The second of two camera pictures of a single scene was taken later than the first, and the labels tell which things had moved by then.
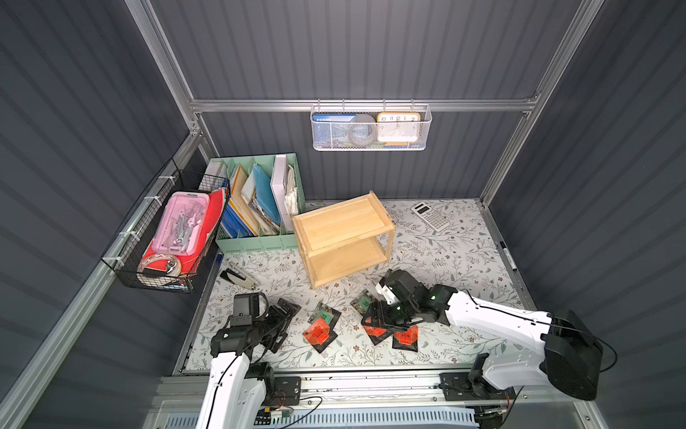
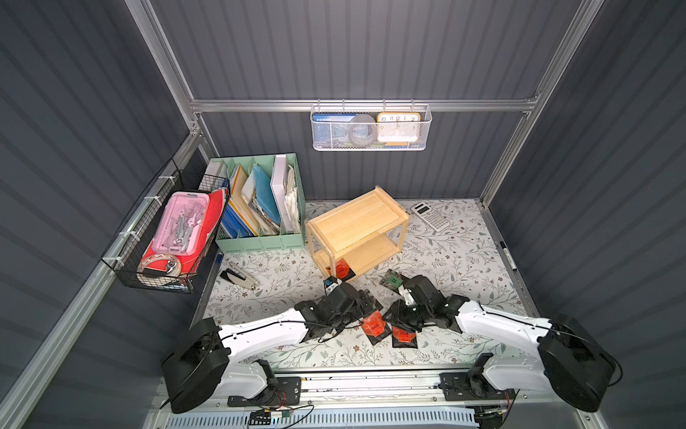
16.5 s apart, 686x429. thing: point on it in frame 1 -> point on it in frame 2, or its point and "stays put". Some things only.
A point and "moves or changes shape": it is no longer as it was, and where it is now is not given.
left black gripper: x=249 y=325 -> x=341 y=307
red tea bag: x=376 y=335 stays put
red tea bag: x=406 y=340 stays put
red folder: x=212 y=209 stays put
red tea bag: x=319 y=334 moves or changes shape
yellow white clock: x=398 y=126 stays put
